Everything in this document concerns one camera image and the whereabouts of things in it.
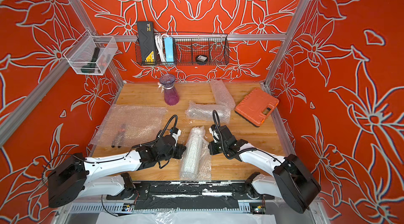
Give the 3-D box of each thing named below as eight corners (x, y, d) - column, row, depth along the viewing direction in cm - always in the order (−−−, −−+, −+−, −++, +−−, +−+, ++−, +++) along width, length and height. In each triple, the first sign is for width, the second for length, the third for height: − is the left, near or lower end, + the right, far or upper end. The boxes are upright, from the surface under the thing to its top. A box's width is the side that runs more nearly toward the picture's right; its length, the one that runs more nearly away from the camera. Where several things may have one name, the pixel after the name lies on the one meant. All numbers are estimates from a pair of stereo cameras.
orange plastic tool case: (233, 112, 104) (235, 107, 100) (253, 91, 116) (255, 86, 112) (258, 129, 95) (261, 125, 91) (277, 105, 108) (280, 100, 103)
